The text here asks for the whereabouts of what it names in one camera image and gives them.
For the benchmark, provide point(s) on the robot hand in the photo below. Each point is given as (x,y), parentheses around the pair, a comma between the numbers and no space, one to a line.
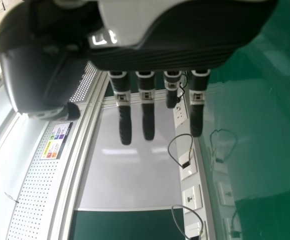
(160,37)

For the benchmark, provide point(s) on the white socket strip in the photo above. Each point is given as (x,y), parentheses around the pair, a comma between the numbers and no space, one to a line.
(191,197)

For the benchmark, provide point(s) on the colourful warning sticker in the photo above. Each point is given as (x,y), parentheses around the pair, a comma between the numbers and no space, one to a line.
(56,142)

